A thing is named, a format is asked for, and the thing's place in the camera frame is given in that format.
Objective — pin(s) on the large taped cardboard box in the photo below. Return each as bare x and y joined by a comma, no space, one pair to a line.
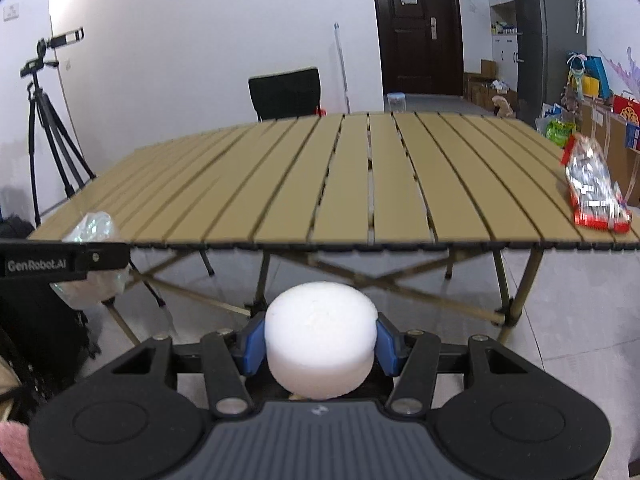
610,160

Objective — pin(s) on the yellow gift bag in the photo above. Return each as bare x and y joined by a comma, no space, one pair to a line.
590,86

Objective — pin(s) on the green plastic bag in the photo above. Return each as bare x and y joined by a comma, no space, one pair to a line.
560,132

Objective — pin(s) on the red gift box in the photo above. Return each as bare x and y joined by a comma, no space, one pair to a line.
627,120

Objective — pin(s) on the small brown cardboard boxes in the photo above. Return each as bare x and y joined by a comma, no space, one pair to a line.
482,87

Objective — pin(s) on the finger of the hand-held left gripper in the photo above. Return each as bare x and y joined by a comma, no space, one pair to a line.
107,256

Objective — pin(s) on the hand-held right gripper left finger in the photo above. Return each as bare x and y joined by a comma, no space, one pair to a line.
252,350

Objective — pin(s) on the grey refrigerator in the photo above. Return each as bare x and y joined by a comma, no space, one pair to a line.
547,40

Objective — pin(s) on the black camera on tripod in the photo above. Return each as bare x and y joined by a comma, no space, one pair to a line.
65,39

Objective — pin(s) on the red and silver snack bag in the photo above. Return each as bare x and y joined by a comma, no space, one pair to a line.
592,185

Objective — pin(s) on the blue gift bag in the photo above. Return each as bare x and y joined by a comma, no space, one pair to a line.
597,72

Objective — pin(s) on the tan slatted folding table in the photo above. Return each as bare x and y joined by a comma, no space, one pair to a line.
300,185

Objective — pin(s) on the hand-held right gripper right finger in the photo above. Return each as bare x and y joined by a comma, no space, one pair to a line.
390,352

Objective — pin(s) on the dark brown door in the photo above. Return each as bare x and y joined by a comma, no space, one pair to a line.
415,50

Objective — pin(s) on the white foam disc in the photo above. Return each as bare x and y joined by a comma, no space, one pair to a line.
320,340

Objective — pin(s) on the hanging packet strip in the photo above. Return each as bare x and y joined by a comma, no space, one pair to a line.
580,0

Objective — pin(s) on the pink fuzzy cloth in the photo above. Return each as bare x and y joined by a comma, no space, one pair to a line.
15,450

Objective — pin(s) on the black tripod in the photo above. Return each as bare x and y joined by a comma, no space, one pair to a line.
47,125

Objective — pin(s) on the black folding chair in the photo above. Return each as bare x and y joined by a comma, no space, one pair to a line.
285,92

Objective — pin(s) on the clear plastic bag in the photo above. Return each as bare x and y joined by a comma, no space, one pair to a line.
92,227

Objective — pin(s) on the teal and pink plastic toy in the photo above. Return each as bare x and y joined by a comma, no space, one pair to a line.
575,70

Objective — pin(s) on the white mop pole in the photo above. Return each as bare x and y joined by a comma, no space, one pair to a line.
342,70

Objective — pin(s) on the white base cabinet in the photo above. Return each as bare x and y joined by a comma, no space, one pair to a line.
505,57

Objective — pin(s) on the purple coral wall decoration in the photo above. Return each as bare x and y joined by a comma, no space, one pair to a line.
622,67

